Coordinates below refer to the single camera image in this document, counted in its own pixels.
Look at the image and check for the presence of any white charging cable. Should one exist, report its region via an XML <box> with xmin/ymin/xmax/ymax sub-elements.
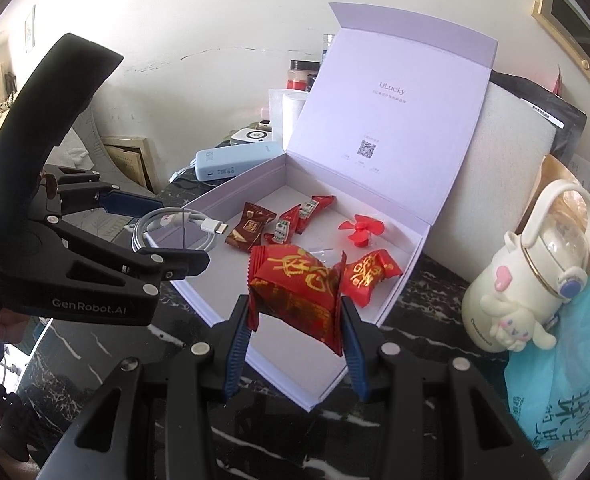
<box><xmin>131</xmin><ymin>208</ymin><xmax>231</xmax><ymax>254</ymax></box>

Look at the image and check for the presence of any red gold candy packet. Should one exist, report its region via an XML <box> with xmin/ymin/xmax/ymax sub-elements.
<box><xmin>247</xmin><ymin>244</ymin><xmax>346</xmax><ymax>356</ymax></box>
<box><xmin>339</xmin><ymin>249</ymin><xmax>403</xmax><ymax>308</ymax></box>

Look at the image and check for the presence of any brown chocolate candy packet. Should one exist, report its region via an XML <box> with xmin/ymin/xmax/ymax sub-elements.
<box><xmin>225</xmin><ymin>202</ymin><xmax>277</xmax><ymax>252</ymax></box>

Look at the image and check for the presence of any red ketchup packet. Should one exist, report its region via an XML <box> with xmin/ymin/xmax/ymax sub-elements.
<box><xmin>296</xmin><ymin>195</ymin><xmax>335</xmax><ymax>234</ymax></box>
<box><xmin>263</xmin><ymin>205</ymin><xmax>301</xmax><ymax>245</ymax></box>

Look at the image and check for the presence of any red fan propeller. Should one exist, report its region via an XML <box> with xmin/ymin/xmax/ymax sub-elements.
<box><xmin>338</xmin><ymin>214</ymin><xmax>385</xmax><ymax>248</ymax></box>

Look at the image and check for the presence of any light blue power bank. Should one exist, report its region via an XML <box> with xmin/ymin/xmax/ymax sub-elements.
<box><xmin>194</xmin><ymin>142</ymin><xmax>283</xmax><ymax>182</ymax></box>

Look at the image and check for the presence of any white round-dial device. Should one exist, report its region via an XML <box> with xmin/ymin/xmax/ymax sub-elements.
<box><xmin>230</xmin><ymin>128</ymin><xmax>273</xmax><ymax>145</ymax></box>

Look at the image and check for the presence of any white cartoon dog bottle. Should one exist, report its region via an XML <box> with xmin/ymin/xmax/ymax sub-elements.
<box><xmin>461</xmin><ymin>179</ymin><xmax>590</xmax><ymax>353</ymax></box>

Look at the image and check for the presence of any lavender open gift box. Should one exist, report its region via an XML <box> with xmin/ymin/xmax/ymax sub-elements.
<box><xmin>171</xmin><ymin>2</ymin><xmax>497</xmax><ymax>411</ymax></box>

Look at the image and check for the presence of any white foam sheet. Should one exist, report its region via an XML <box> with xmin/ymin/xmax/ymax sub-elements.
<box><xmin>424</xmin><ymin>84</ymin><xmax>556</xmax><ymax>282</ymax></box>

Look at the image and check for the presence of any black foil pouch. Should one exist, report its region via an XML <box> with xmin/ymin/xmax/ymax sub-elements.
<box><xmin>490</xmin><ymin>70</ymin><xmax>587</xmax><ymax>165</ymax></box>

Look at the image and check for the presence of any wooden picture frame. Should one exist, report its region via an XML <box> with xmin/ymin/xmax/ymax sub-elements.
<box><xmin>102</xmin><ymin>136</ymin><xmax>161</xmax><ymax>192</ymax></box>

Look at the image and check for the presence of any blue drawstring bag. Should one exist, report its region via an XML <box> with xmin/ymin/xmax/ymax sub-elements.
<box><xmin>504</xmin><ymin>277</ymin><xmax>590</xmax><ymax>450</ymax></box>

